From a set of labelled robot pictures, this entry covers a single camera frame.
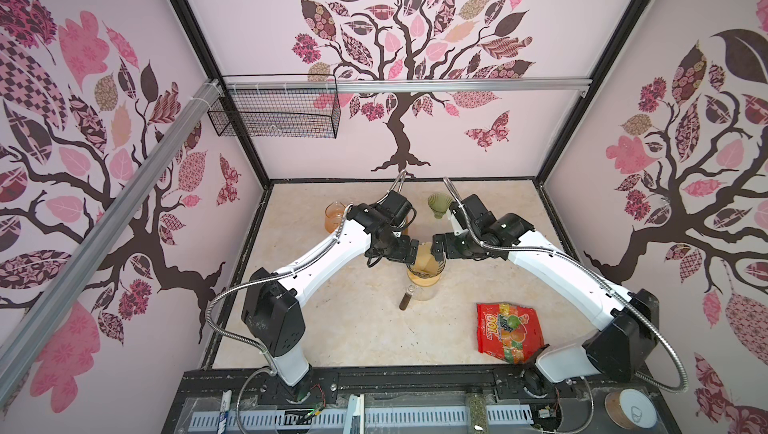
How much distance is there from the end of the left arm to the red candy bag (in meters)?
0.31

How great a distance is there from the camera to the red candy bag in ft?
2.54

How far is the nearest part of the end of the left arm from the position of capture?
571 mm
